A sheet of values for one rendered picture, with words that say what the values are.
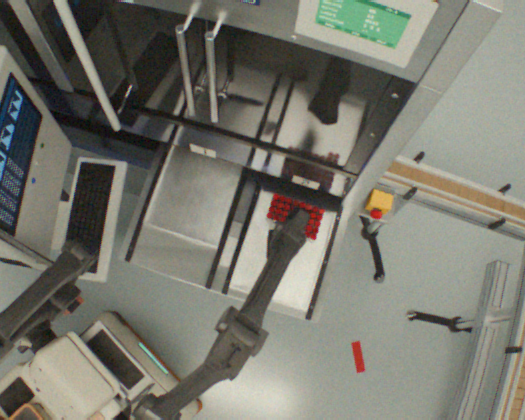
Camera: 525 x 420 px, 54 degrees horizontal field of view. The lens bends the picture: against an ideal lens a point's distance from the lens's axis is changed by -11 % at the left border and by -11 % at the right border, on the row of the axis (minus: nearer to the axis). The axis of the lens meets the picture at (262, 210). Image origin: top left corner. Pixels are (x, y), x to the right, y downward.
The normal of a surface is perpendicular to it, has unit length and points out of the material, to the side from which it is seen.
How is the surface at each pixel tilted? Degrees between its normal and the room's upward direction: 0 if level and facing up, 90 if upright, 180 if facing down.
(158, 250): 0
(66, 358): 43
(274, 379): 0
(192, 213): 0
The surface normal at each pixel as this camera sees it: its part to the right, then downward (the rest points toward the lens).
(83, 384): 0.52, -0.64
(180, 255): 0.04, -0.25
